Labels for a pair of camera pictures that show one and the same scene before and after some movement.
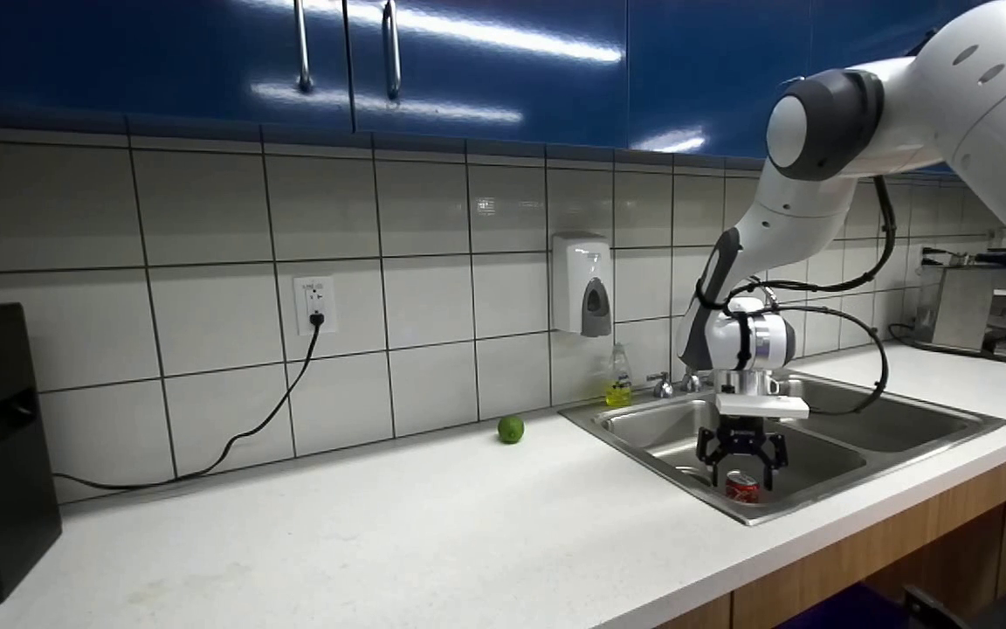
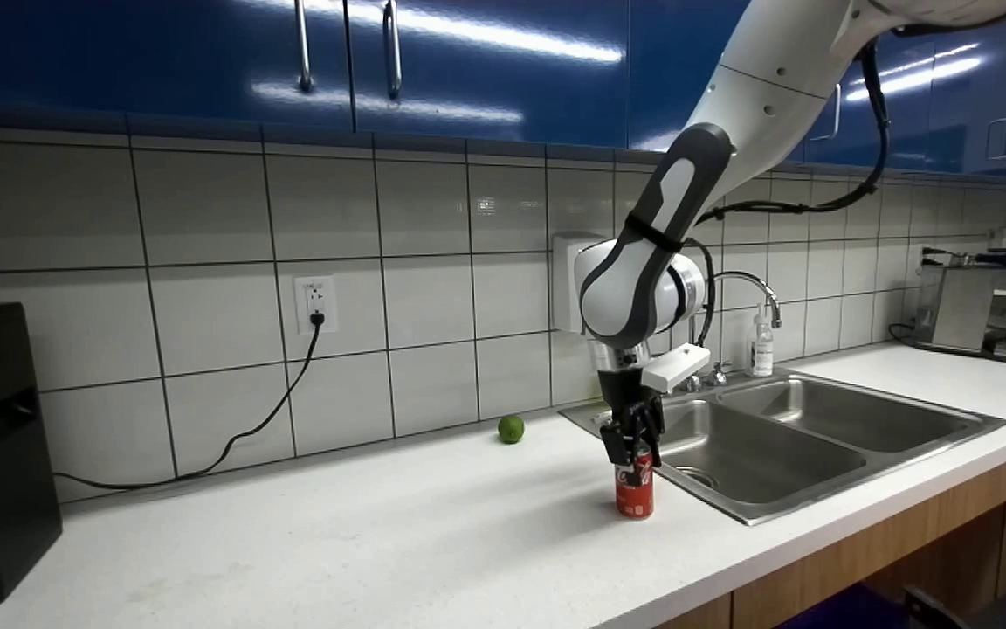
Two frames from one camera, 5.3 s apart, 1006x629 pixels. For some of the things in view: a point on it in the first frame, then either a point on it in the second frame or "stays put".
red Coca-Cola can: (743, 478) → (632, 488)
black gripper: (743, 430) → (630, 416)
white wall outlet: (317, 294) stays put
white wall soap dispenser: (588, 288) stays put
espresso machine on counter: (979, 298) stays put
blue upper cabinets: (573, 75) stays put
